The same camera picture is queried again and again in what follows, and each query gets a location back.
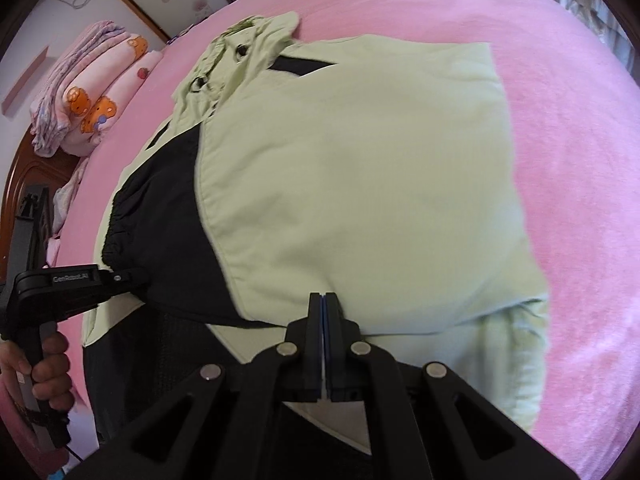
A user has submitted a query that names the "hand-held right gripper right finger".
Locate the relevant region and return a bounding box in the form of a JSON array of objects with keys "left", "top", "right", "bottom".
[{"left": 325, "top": 292, "right": 576, "bottom": 480}]

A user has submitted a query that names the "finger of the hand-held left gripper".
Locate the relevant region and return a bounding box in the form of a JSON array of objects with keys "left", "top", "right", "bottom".
[{"left": 97, "top": 267, "right": 146, "bottom": 303}]

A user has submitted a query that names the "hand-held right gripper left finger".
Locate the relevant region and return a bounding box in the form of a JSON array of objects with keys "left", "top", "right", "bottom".
[{"left": 65, "top": 292, "right": 326, "bottom": 480}]

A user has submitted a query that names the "green and black hooded jacket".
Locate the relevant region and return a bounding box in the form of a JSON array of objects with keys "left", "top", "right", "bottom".
[{"left": 82, "top": 11, "right": 551, "bottom": 480}]

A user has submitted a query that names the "person's left hand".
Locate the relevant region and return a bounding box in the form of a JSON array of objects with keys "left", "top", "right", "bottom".
[{"left": 0, "top": 332, "right": 74, "bottom": 413}]

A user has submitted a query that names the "grey crumpled cloth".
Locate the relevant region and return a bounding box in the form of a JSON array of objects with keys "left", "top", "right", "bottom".
[{"left": 47, "top": 157, "right": 91, "bottom": 266}]

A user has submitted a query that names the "wooden headboard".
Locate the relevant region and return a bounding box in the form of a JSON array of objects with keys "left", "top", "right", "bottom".
[{"left": 0, "top": 130, "right": 91, "bottom": 271}]

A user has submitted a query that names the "folded pink cartoon quilt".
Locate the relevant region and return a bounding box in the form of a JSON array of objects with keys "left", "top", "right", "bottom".
[{"left": 60, "top": 34, "right": 166, "bottom": 156}]

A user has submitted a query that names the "folded pink striped blanket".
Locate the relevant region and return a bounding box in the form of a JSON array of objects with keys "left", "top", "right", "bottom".
[{"left": 30, "top": 20, "right": 132, "bottom": 153}]

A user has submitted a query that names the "pink bed sheet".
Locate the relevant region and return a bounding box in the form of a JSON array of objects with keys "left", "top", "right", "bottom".
[{"left": 47, "top": 0, "right": 640, "bottom": 480}]

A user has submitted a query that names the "pink wall strip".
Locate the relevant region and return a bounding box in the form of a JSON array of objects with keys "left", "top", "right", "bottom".
[{"left": 1, "top": 46, "right": 50, "bottom": 117}]

